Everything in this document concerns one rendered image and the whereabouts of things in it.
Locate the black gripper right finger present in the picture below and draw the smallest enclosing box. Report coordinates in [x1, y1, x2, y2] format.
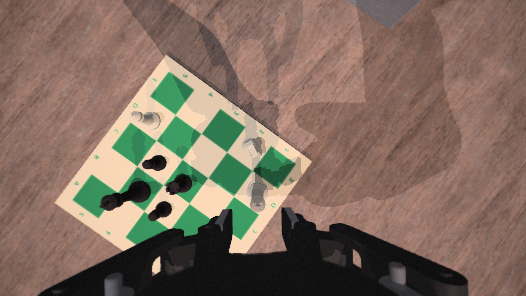
[281, 207, 468, 296]

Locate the green and cream chessboard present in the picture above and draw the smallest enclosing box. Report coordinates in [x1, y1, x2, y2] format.
[55, 55, 312, 253]

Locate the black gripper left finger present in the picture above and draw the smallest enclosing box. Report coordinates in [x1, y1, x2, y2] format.
[37, 209, 233, 296]

